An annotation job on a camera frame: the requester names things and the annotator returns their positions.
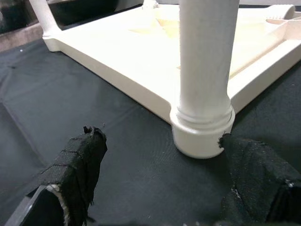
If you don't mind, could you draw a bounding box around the beige cloth covered stand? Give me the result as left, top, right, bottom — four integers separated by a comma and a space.
0, 22, 44, 54

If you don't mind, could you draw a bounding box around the black tablecloth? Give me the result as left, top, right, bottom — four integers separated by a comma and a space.
0, 39, 301, 226

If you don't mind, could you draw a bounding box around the white plastic table top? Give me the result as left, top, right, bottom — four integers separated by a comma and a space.
42, 4, 301, 159

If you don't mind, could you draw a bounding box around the white plastic table leg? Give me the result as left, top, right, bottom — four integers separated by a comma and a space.
28, 0, 58, 40
175, 0, 240, 136
267, 4, 296, 21

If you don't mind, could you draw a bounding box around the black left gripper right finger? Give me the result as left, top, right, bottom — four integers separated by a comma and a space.
217, 133, 301, 226

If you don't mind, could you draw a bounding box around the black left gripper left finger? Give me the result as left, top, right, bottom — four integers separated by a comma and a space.
4, 126, 108, 226

